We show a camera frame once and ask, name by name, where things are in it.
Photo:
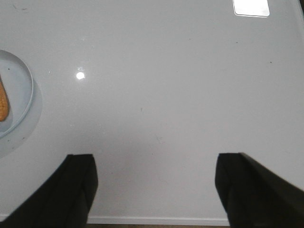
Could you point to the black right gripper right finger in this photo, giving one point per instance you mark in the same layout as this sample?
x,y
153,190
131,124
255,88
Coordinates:
x,y
254,197

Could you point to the orange corn cob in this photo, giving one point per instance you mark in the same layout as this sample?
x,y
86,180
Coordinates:
x,y
4,103

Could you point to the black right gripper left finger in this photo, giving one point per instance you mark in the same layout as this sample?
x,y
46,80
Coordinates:
x,y
63,200

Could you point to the light blue round plate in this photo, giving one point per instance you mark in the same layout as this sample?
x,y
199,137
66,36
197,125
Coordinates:
x,y
19,87

